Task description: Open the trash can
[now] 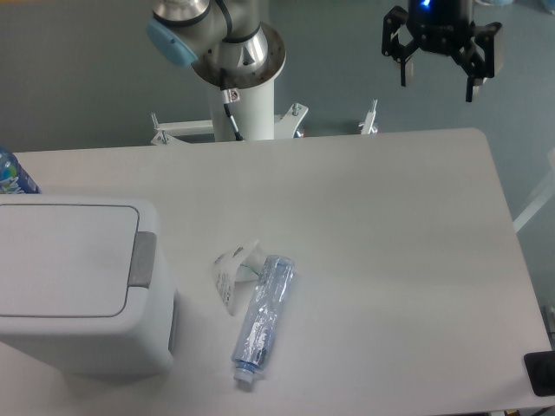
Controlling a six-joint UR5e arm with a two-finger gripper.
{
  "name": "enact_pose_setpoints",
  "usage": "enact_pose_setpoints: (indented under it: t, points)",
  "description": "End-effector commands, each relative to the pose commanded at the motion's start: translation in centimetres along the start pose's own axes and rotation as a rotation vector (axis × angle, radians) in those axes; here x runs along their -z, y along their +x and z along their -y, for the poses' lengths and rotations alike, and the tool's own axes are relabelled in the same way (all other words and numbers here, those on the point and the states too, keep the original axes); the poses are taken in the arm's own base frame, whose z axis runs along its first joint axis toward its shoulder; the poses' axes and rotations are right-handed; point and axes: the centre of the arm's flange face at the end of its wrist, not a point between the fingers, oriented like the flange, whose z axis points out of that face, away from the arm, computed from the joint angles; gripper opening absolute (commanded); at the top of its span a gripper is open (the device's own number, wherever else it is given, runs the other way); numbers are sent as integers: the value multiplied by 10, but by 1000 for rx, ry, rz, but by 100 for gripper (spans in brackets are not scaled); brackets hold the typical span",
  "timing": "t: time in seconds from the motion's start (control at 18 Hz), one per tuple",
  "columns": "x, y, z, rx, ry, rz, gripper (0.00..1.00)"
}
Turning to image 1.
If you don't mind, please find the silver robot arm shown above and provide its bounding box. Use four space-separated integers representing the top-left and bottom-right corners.
146 1 503 101

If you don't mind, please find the crushed clear plastic bottle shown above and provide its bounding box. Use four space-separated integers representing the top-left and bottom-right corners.
232 255 295 387

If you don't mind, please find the black device at table edge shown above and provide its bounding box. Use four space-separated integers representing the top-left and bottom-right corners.
524 351 554 397

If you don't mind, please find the crumpled white paper wrapper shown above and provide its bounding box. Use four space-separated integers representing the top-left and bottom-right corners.
212 240 267 315

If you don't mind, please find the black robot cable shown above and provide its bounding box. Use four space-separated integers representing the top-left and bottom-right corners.
219 68 245 142

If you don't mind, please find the blue labelled bottle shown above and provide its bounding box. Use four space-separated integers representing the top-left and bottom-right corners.
1 146 42 194

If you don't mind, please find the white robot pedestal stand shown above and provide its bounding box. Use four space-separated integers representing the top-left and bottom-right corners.
149 76 381 146

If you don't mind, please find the white trash can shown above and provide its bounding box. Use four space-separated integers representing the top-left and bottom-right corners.
1 194 178 375

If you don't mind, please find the white trash can lid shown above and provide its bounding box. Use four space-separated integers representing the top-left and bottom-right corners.
1 204 157 318

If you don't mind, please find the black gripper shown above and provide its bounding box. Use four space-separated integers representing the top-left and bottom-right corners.
382 0 504 102

